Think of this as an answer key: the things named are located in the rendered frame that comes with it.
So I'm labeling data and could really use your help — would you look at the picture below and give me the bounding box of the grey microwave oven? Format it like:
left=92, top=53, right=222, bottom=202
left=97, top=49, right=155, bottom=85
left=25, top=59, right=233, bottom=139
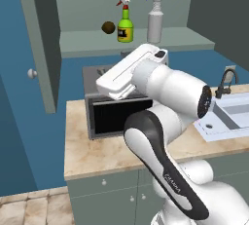
left=82, top=64, right=156, bottom=141

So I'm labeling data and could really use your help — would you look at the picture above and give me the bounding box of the grey-green drawer front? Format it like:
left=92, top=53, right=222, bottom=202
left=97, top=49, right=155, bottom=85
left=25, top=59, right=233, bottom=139
left=65, top=169, right=140, bottom=201

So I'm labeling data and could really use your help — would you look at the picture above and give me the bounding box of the brown round fruit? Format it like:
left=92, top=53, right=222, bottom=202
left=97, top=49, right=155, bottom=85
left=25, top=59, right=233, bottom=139
left=100, top=20, right=117, bottom=36

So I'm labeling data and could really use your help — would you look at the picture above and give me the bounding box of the grey-green base cabinet door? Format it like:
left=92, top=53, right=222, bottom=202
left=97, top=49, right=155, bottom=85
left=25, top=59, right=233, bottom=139
left=69, top=185, right=141, bottom=225
left=137, top=168, right=164, bottom=225

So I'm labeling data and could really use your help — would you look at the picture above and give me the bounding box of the white round door knob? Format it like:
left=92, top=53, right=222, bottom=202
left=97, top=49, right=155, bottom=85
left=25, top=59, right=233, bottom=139
left=26, top=68, right=39, bottom=80

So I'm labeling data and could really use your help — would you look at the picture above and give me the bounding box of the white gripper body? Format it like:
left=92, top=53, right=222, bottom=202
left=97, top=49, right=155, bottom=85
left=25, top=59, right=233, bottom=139
left=95, top=43, right=159, bottom=101

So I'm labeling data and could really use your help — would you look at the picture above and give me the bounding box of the dark grey-green cabinet door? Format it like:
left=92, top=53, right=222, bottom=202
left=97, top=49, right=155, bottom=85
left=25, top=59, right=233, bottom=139
left=186, top=0, right=249, bottom=64

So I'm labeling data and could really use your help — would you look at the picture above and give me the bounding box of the grey-green cabinet door with knob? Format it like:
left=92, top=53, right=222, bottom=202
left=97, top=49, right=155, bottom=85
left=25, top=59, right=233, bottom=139
left=15, top=0, right=63, bottom=115

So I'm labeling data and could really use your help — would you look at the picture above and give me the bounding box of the white wall socket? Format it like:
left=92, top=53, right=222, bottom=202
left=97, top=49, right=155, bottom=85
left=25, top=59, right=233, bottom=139
left=225, top=64, right=237, bottom=85

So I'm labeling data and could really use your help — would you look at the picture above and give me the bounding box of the grey-green base cabinet front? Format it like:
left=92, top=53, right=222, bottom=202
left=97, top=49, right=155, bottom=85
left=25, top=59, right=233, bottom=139
left=205, top=152, right=249, bottom=204

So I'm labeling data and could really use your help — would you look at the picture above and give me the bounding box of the green spray bottle red nozzle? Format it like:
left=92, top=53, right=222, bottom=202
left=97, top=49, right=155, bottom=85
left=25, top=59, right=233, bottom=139
left=116, top=0, right=135, bottom=44

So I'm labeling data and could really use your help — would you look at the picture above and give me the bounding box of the grey-green wall cabinet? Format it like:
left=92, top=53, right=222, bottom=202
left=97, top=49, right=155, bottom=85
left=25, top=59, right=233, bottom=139
left=48, top=0, right=231, bottom=59

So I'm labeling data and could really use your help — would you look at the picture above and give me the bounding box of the white spray bottle blue trigger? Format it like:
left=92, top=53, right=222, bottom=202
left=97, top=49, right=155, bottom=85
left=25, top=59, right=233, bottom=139
left=145, top=0, right=165, bottom=45

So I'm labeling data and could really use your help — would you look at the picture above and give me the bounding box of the black tap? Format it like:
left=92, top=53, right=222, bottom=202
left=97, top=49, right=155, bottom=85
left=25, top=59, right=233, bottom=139
left=215, top=68, right=239, bottom=100

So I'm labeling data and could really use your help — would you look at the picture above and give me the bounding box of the pale grey sink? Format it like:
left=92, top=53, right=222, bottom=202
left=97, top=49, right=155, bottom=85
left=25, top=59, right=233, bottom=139
left=193, top=92, right=249, bottom=143

